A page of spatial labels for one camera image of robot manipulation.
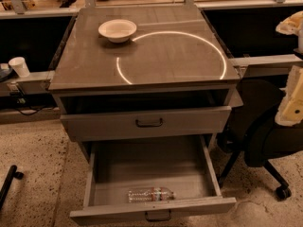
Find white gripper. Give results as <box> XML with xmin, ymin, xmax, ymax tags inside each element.
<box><xmin>275</xmin><ymin>11</ymin><xmax>303</xmax><ymax>127</ymax></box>

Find clear plastic water bottle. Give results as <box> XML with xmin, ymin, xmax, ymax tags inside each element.
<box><xmin>128</xmin><ymin>187</ymin><xmax>176</xmax><ymax>203</ymax></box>

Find upper grey drawer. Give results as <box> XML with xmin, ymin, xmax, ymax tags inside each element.
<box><xmin>61</xmin><ymin>106</ymin><xmax>231</xmax><ymax>142</ymax></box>

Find grey drawer cabinet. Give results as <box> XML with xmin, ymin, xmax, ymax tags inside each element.
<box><xmin>49</xmin><ymin>6</ymin><xmax>240</xmax><ymax>155</ymax></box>

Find open middle drawer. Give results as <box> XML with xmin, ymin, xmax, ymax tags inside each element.
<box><xmin>70</xmin><ymin>135</ymin><xmax>236</xmax><ymax>225</ymax></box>

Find black office chair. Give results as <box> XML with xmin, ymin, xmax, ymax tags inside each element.
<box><xmin>217</xmin><ymin>79</ymin><xmax>303</xmax><ymax>201</ymax></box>

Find white ceramic bowl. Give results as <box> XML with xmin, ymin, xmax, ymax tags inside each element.
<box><xmin>98</xmin><ymin>19</ymin><xmax>137</xmax><ymax>44</ymax></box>

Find white paper cup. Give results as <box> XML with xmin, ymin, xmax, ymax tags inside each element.
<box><xmin>9</xmin><ymin>57</ymin><xmax>30</xmax><ymax>78</ymax></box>

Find black pole on floor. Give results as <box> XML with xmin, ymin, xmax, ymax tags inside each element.
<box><xmin>0</xmin><ymin>165</ymin><xmax>24</xmax><ymax>210</ymax></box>

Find grey metal side rail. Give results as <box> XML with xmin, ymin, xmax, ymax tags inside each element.
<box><xmin>230</xmin><ymin>54</ymin><xmax>303</xmax><ymax>78</ymax></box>

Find black upper drawer handle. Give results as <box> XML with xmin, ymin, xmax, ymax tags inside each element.
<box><xmin>134</xmin><ymin>118</ymin><xmax>164</xmax><ymax>128</ymax></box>

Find black drawer handle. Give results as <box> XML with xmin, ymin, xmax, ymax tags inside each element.
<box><xmin>144</xmin><ymin>210</ymin><xmax>172</xmax><ymax>222</ymax></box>
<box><xmin>134</xmin><ymin>118</ymin><xmax>164</xmax><ymax>128</ymax></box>

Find black middle drawer handle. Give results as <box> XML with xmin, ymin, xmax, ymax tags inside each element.
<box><xmin>144</xmin><ymin>210</ymin><xmax>172</xmax><ymax>222</ymax></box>

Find black cable with plug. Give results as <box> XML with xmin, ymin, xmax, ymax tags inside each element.
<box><xmin>9</xmin><ymin>84</ymin><xmax>48</xmax><ymax>116</ymax></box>

